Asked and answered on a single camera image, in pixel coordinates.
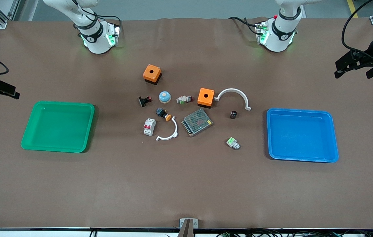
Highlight white red circuit breaker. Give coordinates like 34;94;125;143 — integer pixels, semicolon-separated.
143;118;156;136

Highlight green plastic tray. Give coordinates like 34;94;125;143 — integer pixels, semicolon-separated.
21;101;95;153

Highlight blue plastic tray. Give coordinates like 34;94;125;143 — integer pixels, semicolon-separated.
266;108;339;163

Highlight green white contact block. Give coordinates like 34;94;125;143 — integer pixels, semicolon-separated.
226;137;241;150

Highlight orange button box upper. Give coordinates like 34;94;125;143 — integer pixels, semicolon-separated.
143;64;162;86

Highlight orange button box black base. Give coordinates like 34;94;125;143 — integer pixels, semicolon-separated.
197;88;215;108

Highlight orange black emergency button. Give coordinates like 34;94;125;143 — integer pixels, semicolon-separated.
155;108;172;121

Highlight metal mesh power supply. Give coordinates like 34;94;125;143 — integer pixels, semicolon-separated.
181;108;213;137

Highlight brown table mat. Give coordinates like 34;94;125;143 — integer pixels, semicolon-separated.
0;17;373;229

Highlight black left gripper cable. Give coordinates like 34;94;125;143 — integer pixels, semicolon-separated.
342;0;373;61

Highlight large white curved bracket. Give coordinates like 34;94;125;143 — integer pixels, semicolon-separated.
214;88;252;111

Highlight black left arm base cable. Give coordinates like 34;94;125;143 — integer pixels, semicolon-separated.
228;16;260;35

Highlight small white curved bracket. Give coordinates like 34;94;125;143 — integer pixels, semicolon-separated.
156;118;178;141

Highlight tangled black cables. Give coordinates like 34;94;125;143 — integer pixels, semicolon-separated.
216;228;373;237

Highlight metal clamp bracket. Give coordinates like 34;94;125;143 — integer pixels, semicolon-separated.
178;218;199;237

